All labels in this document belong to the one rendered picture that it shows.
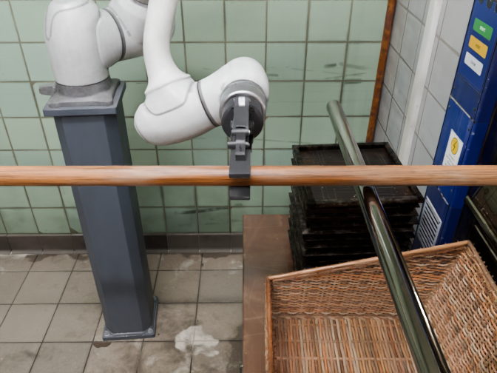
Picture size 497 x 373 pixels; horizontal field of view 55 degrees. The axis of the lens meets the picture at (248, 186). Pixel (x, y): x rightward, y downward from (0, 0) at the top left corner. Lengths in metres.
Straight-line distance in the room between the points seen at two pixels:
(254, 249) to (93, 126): 0.60
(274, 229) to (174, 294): 0.76
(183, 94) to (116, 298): 1.10
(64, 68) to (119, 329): 1.06
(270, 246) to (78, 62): 0.77
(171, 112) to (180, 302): 1.30
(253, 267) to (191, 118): 0.61
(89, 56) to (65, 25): 0.10
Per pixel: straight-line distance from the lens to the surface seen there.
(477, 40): 1.20
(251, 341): 1.26
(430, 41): 1.51
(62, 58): 1.42
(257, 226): 1.58
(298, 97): 1.95
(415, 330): 0.54
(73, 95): 1.46
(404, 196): 1.21
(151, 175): 0.70
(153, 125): 0.99
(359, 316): 1.31
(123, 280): 1.83
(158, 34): 1.01
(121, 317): 1.98
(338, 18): 1.87
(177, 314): 2.10
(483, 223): 1.11
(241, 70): 0.94
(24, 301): 2.34
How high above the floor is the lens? 1.57
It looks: 34 degrees down
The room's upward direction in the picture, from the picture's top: straight up
